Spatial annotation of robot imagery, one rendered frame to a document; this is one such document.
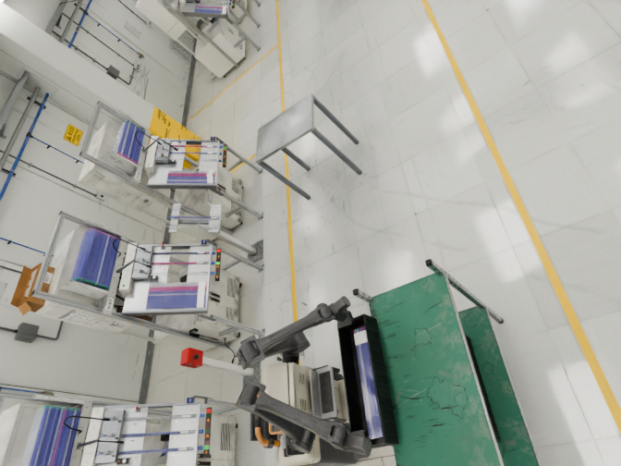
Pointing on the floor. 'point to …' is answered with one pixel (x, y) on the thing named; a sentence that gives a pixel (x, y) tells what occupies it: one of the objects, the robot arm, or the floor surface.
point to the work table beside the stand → (304, 110)
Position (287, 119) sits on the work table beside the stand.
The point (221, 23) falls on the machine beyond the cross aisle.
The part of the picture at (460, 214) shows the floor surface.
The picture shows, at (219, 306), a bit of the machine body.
